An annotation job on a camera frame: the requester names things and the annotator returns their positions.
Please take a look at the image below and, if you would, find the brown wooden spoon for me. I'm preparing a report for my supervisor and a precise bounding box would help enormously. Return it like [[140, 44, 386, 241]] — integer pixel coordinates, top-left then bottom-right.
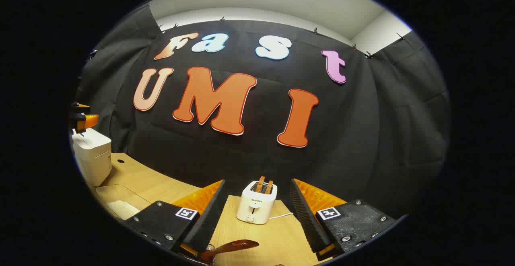
[[200, 239, 260, 265]]

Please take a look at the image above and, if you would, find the clear plastic container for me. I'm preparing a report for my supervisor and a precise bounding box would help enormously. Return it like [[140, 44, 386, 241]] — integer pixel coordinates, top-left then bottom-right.
[[96, 184, 154, 221]]

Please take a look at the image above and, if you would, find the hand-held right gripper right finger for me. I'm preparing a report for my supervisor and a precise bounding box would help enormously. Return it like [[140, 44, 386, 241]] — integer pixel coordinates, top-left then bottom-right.
[[290, 179, 409, 262]]

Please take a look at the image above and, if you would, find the black backdrop cloth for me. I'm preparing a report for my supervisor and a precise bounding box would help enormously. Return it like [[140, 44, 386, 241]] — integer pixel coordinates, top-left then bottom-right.
[[74, 4, 451, 222]]

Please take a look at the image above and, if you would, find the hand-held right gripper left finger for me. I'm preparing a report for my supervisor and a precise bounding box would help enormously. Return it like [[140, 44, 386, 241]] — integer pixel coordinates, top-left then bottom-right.
[[123, 179, 227, 258]]

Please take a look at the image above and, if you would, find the white rice cooker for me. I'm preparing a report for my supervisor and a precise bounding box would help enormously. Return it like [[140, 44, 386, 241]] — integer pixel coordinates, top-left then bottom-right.
[[72, 128, 112, 188]]

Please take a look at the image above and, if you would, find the white toaster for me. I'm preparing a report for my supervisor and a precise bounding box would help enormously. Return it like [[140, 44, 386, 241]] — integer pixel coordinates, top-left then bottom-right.
[[236, 181, 278, 225]]

